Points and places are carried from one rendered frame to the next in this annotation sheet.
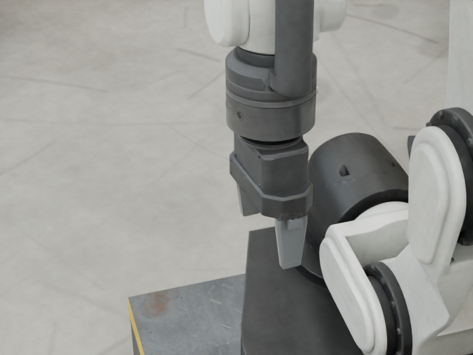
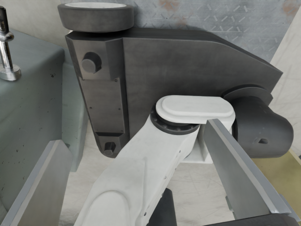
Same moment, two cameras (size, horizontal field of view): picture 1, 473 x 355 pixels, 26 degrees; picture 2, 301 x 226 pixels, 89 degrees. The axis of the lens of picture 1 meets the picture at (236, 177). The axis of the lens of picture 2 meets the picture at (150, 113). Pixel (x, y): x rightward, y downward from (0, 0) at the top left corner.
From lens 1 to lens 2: 1.03 m
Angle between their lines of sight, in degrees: 51
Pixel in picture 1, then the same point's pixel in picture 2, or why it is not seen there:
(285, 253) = (35, 171)
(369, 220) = not seen: hidden behind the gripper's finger
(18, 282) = not seen: outside the picture
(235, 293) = (265, 50)
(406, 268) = (168, 147)
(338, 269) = (207, 110)
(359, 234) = not seen: hidden behind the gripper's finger
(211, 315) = (261, 34)
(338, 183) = (258, 135)
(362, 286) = (184, 118)
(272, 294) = (236, 68)
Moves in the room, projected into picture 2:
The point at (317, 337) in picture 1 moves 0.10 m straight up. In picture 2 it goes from (200, 78) to (208, 96)
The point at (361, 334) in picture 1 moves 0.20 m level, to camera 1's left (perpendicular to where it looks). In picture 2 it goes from (170, 101) to (211, 18)
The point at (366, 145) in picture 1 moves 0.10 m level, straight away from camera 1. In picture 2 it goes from (269, 156) to (293, 166)
